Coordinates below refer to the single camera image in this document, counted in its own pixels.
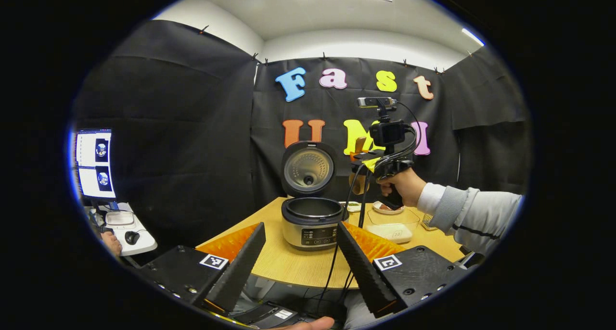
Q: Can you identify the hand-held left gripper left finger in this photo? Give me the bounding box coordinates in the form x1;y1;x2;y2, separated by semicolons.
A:
140;222;267;314

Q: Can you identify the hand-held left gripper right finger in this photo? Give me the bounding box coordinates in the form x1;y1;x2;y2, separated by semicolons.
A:
336;221;470;318

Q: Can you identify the clear container of rice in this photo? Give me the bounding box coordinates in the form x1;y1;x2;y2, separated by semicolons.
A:
367;207;421;244

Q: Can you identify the dark grey rice cooker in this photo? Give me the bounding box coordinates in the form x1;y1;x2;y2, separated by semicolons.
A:
281;141;348;251

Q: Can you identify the person's grey clothing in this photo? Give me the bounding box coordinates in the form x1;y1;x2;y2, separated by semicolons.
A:
344;292;377;329

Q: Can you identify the black box with white label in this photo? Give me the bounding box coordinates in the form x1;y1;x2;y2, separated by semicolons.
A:
231;299;347;330

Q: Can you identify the white round plate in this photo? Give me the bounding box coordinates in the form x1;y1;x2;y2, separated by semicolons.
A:
373;201;405;216

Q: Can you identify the white side desk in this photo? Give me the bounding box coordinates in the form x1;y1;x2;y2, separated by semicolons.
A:
94;203;158;257

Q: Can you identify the small ceiling light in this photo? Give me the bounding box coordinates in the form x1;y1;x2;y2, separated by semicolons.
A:
461;28;486;48

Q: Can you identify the white flat box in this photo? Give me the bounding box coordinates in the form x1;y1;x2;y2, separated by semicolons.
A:
105;211;135;227

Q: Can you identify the black backdrop cloth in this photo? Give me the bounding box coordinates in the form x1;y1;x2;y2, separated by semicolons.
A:
70;20;532;261

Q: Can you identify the computer monitor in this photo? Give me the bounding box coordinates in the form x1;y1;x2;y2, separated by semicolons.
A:
75;129;117;201

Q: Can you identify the black cable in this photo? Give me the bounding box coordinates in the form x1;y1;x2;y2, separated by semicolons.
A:
315;164;373;316

